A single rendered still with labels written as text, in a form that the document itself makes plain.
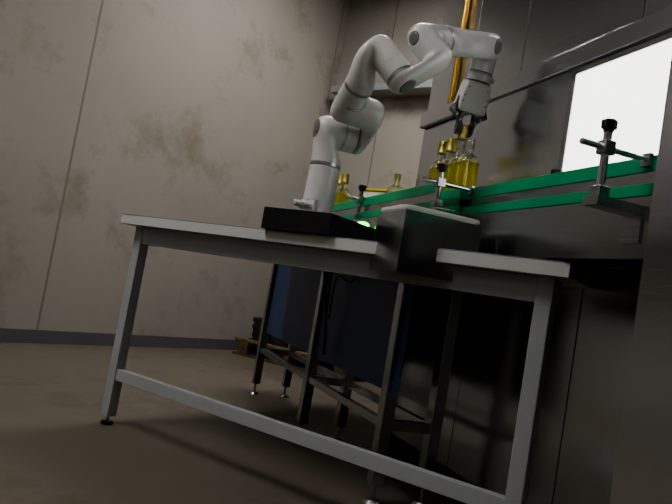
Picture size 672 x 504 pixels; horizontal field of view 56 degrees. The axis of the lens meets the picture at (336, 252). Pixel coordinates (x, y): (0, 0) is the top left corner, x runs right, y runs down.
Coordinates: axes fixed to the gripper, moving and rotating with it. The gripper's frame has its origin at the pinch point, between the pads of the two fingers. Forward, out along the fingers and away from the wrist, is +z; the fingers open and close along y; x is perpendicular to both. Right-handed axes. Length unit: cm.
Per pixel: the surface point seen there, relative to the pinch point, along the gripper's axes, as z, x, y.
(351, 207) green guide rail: 38, -45, 14
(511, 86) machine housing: -17.2, -0.8, -12.6
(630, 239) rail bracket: 17, 90, 6
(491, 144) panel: 2.2, -1.0, -11.8
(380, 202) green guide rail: 30.7, -17.9, 13.9
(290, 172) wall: 55, -359, -36
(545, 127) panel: -5.4, 25.3, -12.0
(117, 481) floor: 115, 29, 85
